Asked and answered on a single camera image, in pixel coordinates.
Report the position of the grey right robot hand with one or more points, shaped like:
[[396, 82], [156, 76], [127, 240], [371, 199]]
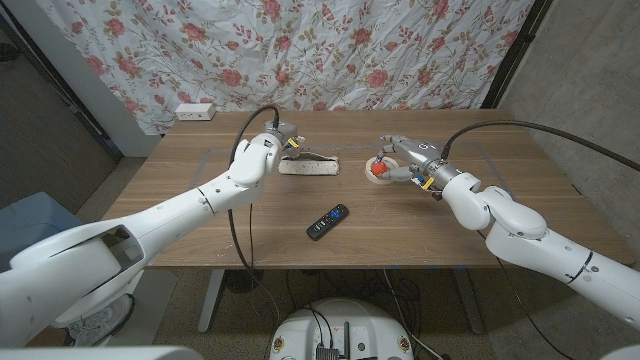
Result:
[[420, 155]]

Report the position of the black door frame edge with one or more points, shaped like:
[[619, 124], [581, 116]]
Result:
[[60, 82]]

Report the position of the black backdrop stand pole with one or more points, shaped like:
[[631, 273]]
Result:
[[515, 50]]

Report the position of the black round floor object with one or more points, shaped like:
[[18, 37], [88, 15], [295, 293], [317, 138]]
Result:
[[243, 280]]

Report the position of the cream floral pen bag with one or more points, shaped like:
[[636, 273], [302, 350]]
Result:
[[312, 167]]

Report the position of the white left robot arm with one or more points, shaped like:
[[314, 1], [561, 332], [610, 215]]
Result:
[[150, 230]]

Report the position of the floral rose backdrop cloth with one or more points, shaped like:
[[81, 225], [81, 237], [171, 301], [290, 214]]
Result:
[[300, 55]]

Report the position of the white robot chest cover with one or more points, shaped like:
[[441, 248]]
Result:
[[100, 353]]

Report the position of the black TV remote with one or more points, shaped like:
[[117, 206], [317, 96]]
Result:
[[327, 221]]

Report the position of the blue plastic bin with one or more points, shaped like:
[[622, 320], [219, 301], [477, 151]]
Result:
[[30, 215]]

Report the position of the white power strip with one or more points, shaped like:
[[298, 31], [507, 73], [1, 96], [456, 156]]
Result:
[[194, 112]]

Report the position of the white robot torso base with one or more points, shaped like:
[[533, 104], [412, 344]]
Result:
[[340, 325]]

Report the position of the white table leg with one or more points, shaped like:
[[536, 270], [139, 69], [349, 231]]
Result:
[[469, 300], [210, 300]]

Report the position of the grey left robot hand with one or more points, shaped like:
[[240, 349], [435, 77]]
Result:
[[285, 135]]

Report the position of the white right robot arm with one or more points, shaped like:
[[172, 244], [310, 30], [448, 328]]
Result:
[[525, 235]]

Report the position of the beige masking tape roll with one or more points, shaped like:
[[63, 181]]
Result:
[[382, 180]]

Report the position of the grey white sneaker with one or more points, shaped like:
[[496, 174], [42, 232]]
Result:
[[97, 320]]

